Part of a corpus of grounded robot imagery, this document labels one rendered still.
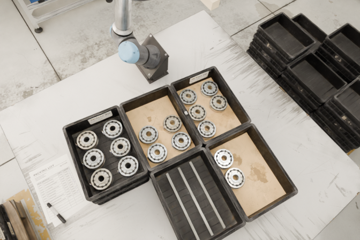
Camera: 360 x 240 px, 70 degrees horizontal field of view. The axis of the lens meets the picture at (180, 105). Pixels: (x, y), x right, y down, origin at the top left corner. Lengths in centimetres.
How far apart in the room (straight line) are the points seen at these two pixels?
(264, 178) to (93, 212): 91
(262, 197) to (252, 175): 11
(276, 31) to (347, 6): 162
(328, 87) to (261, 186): 131
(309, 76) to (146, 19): 177
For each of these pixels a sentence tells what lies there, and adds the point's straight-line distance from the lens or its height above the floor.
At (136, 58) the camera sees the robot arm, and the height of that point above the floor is 98.
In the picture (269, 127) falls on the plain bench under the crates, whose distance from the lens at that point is 171.
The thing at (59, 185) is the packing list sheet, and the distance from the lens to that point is 159.
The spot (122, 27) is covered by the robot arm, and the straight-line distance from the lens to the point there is 150.
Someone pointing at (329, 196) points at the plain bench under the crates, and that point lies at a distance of 175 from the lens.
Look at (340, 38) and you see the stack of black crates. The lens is 273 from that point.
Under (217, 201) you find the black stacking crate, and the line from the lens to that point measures 138.
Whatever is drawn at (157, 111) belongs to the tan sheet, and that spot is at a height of 83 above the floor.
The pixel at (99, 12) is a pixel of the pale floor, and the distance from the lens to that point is 318.
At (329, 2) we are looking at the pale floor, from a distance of 388.
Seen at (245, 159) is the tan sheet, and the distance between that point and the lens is 145.
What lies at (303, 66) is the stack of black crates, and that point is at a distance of 251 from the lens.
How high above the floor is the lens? 217
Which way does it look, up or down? 64 degrees down
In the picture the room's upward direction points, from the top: 8 degrees clockwise
